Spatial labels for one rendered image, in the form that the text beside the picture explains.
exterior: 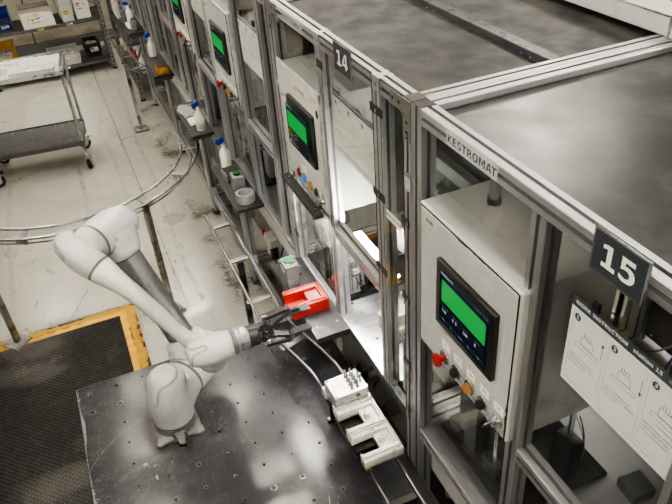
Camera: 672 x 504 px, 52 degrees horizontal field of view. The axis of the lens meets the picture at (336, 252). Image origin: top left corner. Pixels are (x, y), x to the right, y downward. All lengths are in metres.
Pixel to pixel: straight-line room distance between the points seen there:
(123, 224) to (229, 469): 0.94
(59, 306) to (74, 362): 0.60
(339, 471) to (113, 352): 2.04
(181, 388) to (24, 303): 2.44
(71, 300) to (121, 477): 2.24
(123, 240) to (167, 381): 0.52
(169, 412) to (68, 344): 1.85
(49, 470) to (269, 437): 1.42
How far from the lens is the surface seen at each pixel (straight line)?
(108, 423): 2.87
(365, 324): 2.69
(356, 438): 2.35
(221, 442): 2.67
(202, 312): 4.32
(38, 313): 4.73
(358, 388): 2.43
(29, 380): 4.25
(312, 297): 2.78
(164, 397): 2.57
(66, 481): 3.66
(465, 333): 1.68
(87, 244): 2.45
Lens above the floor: 2.70
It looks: 35 degrees down
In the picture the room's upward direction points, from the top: 5 degrees counter-clockwise
